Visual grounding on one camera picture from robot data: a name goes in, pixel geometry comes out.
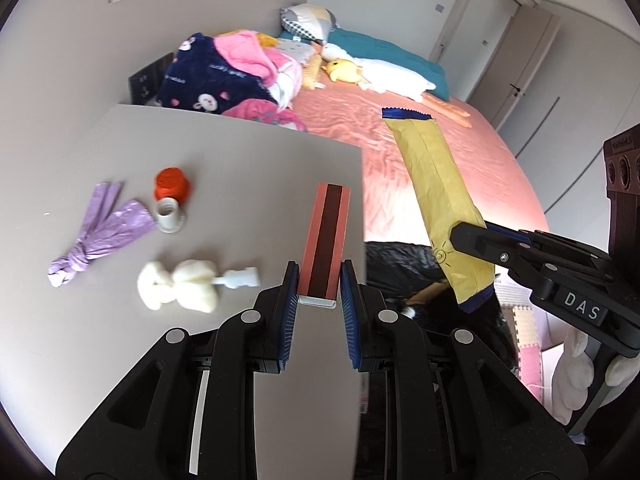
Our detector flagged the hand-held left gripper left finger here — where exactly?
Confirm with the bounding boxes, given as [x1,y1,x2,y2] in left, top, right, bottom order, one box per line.
[56,260,301,480]

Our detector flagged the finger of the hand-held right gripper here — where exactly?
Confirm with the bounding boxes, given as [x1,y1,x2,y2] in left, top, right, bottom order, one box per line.
[485,224,608,261]
[449,221,611,328]

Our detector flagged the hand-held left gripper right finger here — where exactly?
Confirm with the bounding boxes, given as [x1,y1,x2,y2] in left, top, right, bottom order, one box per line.
[340,260,588,480]

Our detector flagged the black trash bag bin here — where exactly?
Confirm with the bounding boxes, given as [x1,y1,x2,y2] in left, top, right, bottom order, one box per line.
[364,241,516,376]

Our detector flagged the yellow snack packet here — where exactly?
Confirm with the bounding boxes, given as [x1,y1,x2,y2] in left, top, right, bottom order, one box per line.
[381,107,496,315]

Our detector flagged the pink and brown small box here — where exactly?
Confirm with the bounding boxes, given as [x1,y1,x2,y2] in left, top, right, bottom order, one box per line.
[296,183,352,309]

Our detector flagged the person's right hand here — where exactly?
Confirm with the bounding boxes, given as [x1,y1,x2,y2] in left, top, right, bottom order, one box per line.
[551,329,640,423]

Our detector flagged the white plastic stopper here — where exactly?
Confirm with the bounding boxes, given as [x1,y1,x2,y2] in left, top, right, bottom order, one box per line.
[212,266,261,291]

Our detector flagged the brown cardboard piece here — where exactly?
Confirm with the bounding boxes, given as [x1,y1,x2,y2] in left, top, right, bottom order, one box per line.
[406,282,451,307]

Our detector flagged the white cotton wad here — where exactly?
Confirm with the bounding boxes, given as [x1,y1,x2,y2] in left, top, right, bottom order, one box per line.
[137,259,221,313]

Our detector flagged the bed with pink sheet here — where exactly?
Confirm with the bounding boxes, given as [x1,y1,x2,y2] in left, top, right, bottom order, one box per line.
[290,75,551,256]

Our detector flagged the small white cap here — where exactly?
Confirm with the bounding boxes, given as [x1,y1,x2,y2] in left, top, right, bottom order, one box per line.
[154,197,188,233]

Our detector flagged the orange bottle cap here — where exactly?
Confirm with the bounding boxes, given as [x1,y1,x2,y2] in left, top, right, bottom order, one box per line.
[154,166,193,206]

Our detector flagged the open white door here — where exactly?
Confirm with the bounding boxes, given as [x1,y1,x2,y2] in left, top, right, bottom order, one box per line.
[465,7,561,106]

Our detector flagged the white goose plush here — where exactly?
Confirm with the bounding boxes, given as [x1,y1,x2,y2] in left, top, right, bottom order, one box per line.
[320,42,473,128]

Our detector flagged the knotted purple plastic bag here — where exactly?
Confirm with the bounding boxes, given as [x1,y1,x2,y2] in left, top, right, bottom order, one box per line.
[47,181,158,288]

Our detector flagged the yellow duck plush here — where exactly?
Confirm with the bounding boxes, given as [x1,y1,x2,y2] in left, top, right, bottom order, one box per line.
[322,59,371,86]

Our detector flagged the yellow knitted toy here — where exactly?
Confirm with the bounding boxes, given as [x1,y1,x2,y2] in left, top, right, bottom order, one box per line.
[301,54,326,92]

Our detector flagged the navy printed blanket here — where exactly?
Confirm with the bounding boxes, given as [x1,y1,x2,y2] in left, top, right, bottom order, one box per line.
[157,32,281,113]

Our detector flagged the pink cloth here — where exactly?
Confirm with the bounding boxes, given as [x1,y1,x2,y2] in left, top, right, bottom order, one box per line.
[215,30,308,131]

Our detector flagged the checkered pillow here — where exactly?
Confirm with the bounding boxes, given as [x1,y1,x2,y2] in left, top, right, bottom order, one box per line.
[280,4,338,43]

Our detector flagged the black wall socket panel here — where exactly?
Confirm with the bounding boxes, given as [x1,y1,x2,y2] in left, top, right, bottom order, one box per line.
[128,52,176,106]

